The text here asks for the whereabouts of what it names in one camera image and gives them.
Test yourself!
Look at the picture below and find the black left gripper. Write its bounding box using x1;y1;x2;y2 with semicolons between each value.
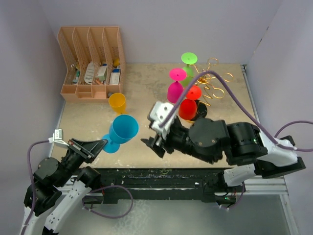
57;137;108;186

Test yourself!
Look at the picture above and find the blue wine glass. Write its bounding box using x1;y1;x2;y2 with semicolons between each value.
102;115;139;154

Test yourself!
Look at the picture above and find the yellow wine glass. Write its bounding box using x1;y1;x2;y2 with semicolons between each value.
109;93;128;115

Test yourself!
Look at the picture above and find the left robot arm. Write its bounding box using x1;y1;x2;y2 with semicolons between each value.
20;138;108;235

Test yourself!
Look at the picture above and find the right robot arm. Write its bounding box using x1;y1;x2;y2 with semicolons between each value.
141;118;306;191

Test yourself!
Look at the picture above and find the red wine glass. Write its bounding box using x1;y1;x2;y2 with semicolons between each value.
179;85;202;120

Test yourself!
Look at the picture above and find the pink wine glass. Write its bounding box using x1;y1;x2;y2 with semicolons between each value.
167;68;187;103

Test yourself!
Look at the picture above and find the green wine glass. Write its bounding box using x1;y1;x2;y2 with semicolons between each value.
180;52;198;88

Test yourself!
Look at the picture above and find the white blister pack box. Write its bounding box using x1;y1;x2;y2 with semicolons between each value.
109;69;121;85

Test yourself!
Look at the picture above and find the white medicine box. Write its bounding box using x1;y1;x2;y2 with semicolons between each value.
95;65;107;82

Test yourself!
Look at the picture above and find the peach desk organizer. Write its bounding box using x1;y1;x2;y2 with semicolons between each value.
57;26;126;103

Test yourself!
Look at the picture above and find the yellow small object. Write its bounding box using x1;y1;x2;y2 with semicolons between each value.
113;58;120;67

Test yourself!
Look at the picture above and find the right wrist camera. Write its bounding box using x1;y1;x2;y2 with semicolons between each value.
147;101;177;140

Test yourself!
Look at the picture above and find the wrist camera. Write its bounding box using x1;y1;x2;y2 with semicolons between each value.
147;101;177;140
48;129;68;148

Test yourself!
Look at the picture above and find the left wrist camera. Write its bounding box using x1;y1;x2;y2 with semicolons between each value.
48;129;68;148

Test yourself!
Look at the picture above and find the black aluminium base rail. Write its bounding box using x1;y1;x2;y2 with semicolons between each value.
93;168;242;204

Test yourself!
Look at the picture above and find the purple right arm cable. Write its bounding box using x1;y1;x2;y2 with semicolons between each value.
158;70;313;211

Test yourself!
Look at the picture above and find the gold wire glass rack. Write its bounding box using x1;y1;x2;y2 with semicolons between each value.
185;63;225;123

